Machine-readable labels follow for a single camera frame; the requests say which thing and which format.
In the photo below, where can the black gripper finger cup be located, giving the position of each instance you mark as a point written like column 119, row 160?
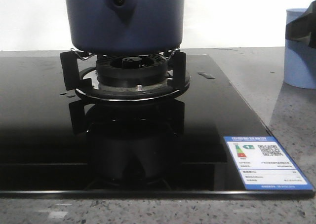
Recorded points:
column 303, row 29

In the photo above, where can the light blue ribbed cup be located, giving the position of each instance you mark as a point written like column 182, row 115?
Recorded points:
column 299, row 59

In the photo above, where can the dark blue cooking pot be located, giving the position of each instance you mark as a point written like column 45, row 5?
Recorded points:
column 125, row 27

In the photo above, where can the right burner with pot support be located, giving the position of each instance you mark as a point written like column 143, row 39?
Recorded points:
column 124, row 78

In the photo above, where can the blue energy label sticker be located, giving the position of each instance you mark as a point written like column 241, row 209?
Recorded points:
column 263, row 164

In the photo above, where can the black glass gas stove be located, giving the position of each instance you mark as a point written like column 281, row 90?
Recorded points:
column 55, row 145

